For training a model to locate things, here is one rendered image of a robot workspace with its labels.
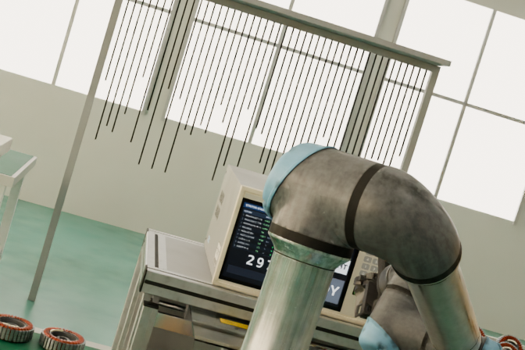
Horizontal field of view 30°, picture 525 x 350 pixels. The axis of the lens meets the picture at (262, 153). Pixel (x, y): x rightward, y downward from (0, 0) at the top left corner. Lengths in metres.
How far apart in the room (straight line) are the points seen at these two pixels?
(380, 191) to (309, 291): 0.17
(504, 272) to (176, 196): 2.99
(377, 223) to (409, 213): 0.04
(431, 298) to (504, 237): 7.52
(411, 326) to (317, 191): 0.41
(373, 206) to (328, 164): 0.09
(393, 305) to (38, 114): 6.78
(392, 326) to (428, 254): 0.37
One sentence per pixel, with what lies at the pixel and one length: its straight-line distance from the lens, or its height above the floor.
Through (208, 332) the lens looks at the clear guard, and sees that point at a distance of 1.78.
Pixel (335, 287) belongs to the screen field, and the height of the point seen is 1.17.
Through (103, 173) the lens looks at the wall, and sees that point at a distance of 8.22.
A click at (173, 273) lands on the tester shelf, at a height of 1.11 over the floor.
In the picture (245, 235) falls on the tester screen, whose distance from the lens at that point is 1.91.
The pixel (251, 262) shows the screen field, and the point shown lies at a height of 1.18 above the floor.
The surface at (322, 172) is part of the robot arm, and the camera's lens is 1.24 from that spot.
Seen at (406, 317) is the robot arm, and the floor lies 1.23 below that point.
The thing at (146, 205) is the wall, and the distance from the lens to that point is 8.25.
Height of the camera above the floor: 1.53
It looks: 4 degrees down
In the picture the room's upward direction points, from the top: 17 degrees clockwise
